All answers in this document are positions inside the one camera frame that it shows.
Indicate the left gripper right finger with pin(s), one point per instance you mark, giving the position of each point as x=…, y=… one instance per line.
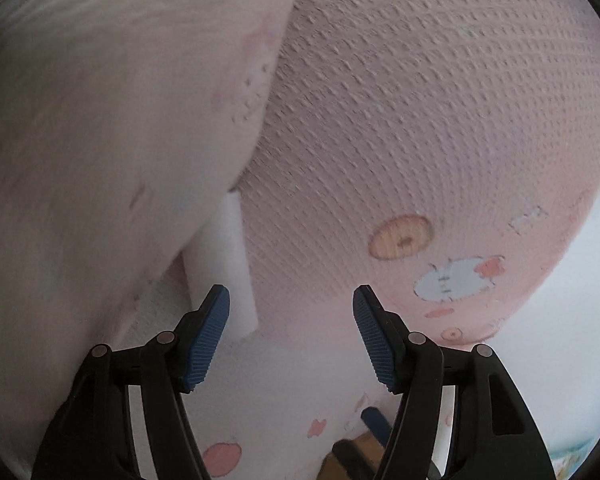
x=493, y=434

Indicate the pink Hello Kitty sofa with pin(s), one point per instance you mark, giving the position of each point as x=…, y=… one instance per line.
x=444, y=152

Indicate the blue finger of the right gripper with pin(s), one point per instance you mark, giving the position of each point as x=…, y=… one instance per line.
x=377, y=425

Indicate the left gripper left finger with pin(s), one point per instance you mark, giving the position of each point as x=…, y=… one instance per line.
x=91, y=436

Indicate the white paper roll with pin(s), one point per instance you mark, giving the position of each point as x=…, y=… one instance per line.
x=217, y=254

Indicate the pale pink printed pillow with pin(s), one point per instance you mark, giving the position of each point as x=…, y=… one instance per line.
x=123, y=123

